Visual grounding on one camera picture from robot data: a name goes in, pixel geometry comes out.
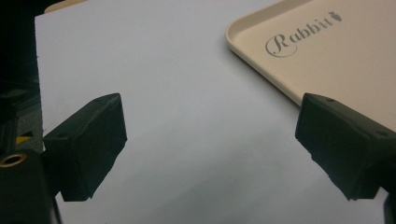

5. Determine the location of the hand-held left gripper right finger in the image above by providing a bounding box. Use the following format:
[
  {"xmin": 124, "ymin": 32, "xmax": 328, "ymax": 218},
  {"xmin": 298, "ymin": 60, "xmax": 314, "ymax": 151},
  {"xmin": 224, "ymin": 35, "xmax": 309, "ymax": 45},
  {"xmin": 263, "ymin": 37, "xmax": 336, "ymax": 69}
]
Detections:
[{"xmin": 294, "ymin": 92, "xmax": 396, "ymax": 202}]

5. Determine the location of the beige rabbit print tray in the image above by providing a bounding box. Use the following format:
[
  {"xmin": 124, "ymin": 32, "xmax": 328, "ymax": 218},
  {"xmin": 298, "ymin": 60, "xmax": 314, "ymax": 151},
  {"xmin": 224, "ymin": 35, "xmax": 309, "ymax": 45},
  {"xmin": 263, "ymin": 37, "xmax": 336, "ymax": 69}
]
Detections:
[{"xmin": 225, "ymin": 0, "xmax": 396, "ymax": 133}]

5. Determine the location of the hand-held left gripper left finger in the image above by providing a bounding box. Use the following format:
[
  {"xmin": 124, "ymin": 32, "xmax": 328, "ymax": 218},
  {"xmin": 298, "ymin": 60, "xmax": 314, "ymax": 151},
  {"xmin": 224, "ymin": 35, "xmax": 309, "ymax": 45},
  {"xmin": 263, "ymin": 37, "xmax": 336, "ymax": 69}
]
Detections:
[{"xmin": 41, "ymin": 92, "xmax": 129, "ymax": 203}]

